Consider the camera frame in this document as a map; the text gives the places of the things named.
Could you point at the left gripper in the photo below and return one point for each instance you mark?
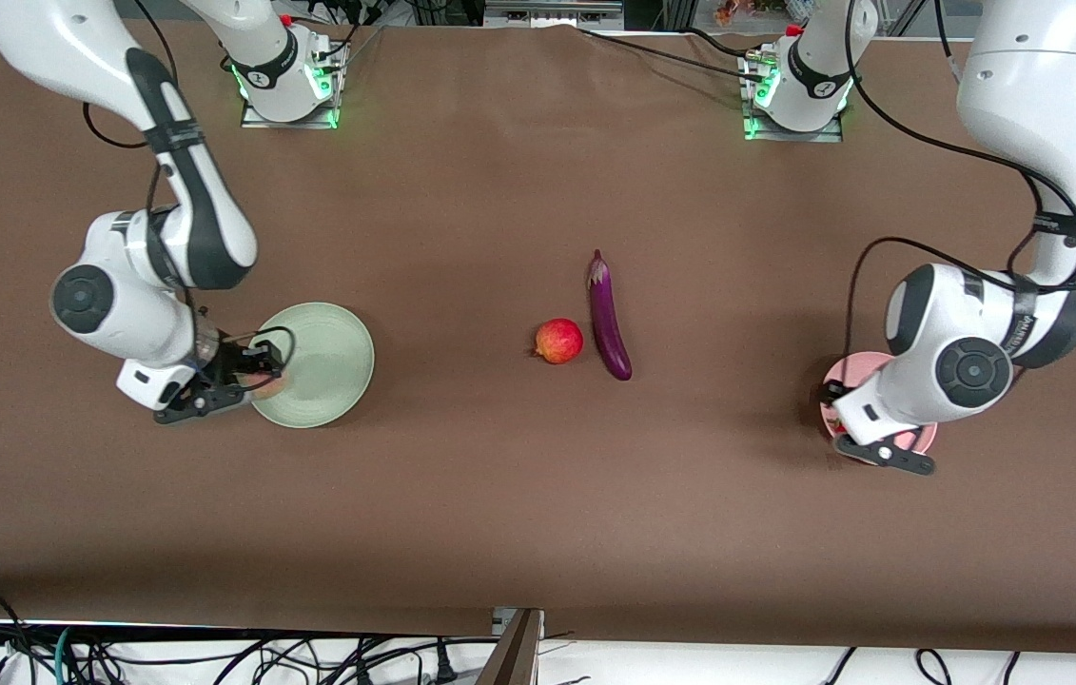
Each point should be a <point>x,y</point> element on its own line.
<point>827,393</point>

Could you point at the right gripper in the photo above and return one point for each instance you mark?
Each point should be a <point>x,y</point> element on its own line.
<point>231,362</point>

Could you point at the pale pink peach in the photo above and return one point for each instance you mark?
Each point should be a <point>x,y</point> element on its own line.
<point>266,384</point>

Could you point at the purple eggplant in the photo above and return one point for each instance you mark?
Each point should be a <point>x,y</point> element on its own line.
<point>608,323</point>

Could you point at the red apple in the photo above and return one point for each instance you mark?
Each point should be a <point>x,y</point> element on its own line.
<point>559,341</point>

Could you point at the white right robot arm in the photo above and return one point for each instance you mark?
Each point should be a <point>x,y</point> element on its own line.
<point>185,190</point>

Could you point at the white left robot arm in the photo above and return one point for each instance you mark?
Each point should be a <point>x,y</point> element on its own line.
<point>1023,95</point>

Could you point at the pink plate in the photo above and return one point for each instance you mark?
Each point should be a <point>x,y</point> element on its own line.
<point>856,363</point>

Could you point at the pale green plate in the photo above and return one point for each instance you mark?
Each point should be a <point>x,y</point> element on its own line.
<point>328,362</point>

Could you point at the brown table cover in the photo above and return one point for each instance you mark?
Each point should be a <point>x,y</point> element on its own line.
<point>499,495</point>

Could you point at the red orange background object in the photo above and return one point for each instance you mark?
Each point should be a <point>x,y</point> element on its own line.
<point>733,11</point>

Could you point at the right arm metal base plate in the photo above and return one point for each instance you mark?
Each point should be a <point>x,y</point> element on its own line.
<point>257,116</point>

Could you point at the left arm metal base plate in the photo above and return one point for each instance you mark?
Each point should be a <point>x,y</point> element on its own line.
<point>828,133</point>

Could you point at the aluminium profile post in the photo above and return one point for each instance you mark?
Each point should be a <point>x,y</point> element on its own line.
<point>511,652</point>

